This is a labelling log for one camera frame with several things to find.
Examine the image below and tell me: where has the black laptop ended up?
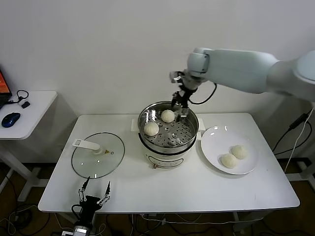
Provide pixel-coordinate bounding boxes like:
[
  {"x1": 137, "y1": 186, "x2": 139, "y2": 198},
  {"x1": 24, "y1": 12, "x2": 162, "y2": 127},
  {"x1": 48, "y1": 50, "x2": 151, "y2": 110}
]
[{"x1": 0, "y1": 64, "x2": 13, "y2": 110}]

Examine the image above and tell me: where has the cream electric cooker base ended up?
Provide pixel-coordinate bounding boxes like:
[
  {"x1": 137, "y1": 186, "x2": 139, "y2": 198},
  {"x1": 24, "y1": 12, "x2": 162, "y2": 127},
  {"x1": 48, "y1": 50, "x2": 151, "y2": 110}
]
[{"x1": 137, "y1": 132, "x2": 197, "y2": 170}]

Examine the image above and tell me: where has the white power cord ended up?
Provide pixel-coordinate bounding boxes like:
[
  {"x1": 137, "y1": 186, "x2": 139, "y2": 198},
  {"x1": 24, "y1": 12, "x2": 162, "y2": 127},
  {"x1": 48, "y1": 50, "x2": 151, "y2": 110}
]
[{"x1": 137, "y1": 213, "x2": 205, "y2": 225}]

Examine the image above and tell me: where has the white hanging cable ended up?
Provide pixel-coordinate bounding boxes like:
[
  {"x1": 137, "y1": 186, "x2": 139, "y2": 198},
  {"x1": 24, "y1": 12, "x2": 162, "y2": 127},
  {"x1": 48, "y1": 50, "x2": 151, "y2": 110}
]
[{"x1": 284, "y1": 102, "x2": 315, "y2": 174}]

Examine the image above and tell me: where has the white table leg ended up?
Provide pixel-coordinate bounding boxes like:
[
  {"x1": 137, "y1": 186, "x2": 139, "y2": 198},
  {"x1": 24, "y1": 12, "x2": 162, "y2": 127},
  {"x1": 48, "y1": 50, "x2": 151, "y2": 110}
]
[{"x1": 231, "y1": 211, "x2": 244, "y2": 233}]

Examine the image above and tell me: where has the black earphone cable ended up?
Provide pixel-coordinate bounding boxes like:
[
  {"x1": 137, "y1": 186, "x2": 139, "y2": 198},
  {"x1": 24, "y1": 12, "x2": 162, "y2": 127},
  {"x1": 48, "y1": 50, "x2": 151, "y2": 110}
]
[{"x1": 6, "y1": 90, "x2": 30, "y2": 105}]

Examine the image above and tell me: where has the white round plate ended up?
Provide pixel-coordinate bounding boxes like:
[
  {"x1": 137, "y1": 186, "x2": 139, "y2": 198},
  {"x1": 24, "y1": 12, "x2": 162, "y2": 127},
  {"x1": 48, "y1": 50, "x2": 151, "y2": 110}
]
[{"x1": 200, "y1": 126, "x2": 260, "y2": 176}]

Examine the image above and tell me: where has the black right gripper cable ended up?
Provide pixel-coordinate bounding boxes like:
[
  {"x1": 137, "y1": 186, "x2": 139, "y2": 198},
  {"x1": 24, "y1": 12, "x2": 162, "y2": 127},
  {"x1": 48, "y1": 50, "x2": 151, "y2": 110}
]
[{"x1": 188, "y1": 82, "x2": 218, "y2": 105}]

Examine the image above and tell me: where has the white steamed baozi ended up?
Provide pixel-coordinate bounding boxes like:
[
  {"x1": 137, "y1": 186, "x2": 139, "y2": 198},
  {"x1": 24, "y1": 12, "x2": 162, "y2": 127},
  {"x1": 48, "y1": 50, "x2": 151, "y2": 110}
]
[
  {"x1": 220, "y1": 153, "x2": 239, "y2": 169},
  {"x1": 231, "y1": 145, "x2": 249, "y2": 160},
  {"x1": 160, "y1": 109, "x2": 176, "y2": 123},
  {"x1": 143, "y1": 122, "x2": 159, "y2": 136}
]

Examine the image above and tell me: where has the blue computer mouse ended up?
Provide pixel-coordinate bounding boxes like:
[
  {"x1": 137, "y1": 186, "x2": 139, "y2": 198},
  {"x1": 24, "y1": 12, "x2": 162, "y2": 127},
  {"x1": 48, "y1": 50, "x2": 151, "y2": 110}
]
[{"x1": 1, "y1": 112, "x2": 21, "y2": 128}]

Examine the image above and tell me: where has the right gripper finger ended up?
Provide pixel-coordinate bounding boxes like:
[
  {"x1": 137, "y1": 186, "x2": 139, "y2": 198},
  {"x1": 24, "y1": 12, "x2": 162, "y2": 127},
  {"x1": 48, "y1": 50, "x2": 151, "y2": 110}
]
[
  {"x1": 171, "y1": 91, "x2": 181, "y2": 108},
  {"x1": 176, "y1": 97, "x2": 190, "y2": 121}
]

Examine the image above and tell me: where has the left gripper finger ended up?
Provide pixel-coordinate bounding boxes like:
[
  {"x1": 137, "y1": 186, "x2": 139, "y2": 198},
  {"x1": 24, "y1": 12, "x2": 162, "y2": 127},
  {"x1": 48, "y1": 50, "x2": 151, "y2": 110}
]
[
  {"x1": 96, "y1": 180, "x2": 112, "y2": 207},
  {"x1": 77, "y1": 176, "x2": 91, "y2": 203}
]

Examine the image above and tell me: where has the steel perforated steamer basket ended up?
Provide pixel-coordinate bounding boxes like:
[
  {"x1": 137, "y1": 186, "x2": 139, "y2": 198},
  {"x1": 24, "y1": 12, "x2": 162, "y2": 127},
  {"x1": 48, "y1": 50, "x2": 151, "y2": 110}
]
[{"x1": 130, "y1": 100, "x2": 205, "y2": 150}]

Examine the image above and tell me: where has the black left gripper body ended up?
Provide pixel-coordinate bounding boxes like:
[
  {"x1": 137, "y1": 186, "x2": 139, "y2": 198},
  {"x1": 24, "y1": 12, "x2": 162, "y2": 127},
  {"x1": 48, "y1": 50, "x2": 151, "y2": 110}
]
[{"x1": 78, "y1": 195, "x2": 103, "y2": 226}]

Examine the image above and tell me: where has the white side table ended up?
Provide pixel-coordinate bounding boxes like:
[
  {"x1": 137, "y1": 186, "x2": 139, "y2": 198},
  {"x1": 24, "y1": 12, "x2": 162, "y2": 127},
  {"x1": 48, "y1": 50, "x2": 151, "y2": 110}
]
[{"x1": 0, "y1": 90, "x2": 58, "y2": 203}]

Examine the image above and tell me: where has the glass lid with white handle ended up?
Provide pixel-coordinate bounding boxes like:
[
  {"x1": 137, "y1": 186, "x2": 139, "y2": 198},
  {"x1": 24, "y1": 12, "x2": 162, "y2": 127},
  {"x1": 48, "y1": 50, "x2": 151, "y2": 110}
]
[{"x1": 71, "y1": 132, "x2": 126, "y2": 179}]

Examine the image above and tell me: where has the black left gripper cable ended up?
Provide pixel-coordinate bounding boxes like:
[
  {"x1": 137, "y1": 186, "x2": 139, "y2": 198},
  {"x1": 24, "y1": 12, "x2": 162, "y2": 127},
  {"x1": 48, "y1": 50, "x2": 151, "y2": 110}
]
[{"x1": 70, "y1": 204, "x2": 83, "y2": 220}]

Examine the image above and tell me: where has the black cable with adapter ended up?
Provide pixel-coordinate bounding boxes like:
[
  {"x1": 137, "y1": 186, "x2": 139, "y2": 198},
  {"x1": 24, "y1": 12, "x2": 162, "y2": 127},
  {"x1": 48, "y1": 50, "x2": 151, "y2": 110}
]
[{"x1": 272, "y1": 112, "x2": 311, "y2": 160}]

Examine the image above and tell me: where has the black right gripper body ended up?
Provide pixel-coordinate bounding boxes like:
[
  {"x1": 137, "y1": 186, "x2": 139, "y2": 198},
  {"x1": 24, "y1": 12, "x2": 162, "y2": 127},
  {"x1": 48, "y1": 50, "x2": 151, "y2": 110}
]
[{"x1": 177, "y1": 83, "x2": 198, "y2": 100}]

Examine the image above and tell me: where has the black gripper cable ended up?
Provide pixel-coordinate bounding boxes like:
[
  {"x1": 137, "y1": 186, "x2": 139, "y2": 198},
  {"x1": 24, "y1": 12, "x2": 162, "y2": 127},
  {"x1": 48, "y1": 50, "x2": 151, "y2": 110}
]
[
  {"x1": 188, "y1": 82, "x2": 218, "y2": 105},
  {"x1": 70, "y1": 204, "x2": 83, "y2": 220}
]

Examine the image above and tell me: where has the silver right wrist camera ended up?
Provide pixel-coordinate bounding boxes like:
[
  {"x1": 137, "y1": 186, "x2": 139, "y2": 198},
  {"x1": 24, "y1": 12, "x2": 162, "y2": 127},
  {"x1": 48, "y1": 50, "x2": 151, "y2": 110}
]
[{"x1": 169, "y1": 70, "x2": 188, "y2": 85}]

